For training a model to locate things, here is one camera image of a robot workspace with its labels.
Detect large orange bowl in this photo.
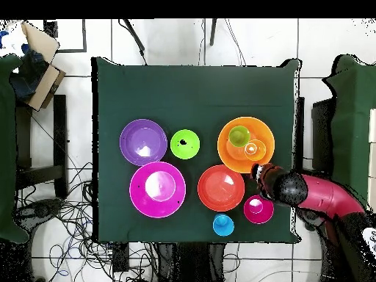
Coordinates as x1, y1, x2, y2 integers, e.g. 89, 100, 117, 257
217, 116, 276, 174

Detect large pink bowl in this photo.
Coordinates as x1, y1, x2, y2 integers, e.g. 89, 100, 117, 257
129, 161, 187, 219

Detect cardboard box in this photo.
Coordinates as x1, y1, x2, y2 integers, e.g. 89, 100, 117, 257
19, 21, 67, 112

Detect small green bowl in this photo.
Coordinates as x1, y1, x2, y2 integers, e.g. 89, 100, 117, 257
170, 129, 201, 160

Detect orange cup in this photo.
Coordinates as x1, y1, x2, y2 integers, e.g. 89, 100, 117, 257
244, 139, 267, 162

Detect black tripod leg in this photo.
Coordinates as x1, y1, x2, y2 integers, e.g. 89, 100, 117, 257
117, 18, 148, 66
209, 18, 219, 47

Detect dark green table cloth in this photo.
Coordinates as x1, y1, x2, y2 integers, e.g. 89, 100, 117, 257
91, 56, 302, 244

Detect blue cup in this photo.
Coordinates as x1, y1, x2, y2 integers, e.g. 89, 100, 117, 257
212, 213, 235, 237

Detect green cup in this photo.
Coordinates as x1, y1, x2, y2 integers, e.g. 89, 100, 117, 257
228, 125, 251, 148

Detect white box stack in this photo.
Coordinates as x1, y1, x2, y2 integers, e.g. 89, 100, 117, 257
366, 107, 376, 212

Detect black square frame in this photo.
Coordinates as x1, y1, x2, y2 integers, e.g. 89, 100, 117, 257
43, 18, 88, 54

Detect tangle of black cables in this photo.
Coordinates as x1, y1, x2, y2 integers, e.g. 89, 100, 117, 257
15, 161, 156, 282

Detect small crimson bowl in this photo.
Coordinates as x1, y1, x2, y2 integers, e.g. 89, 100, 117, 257
243, 194, 275, 225

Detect black stool frame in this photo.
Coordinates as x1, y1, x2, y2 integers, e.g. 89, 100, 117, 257
294, 96, 334, 176
15, 93, 69, 200

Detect wide purple bowl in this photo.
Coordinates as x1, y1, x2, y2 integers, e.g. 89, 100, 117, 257
119, 118, 168, 167

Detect dark blue fabric bundle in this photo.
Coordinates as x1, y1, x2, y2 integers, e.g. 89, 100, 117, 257
10, 43, 49, 101

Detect wide red bowl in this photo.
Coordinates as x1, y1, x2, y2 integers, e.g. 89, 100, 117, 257
197, 164, 245, 212

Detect black power adapter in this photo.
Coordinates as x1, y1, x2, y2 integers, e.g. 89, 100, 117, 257
112, 242, 131, 273

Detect green cloth covered table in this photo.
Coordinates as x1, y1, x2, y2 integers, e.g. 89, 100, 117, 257
322, 54, 376, 212
0, 54, 30, 245

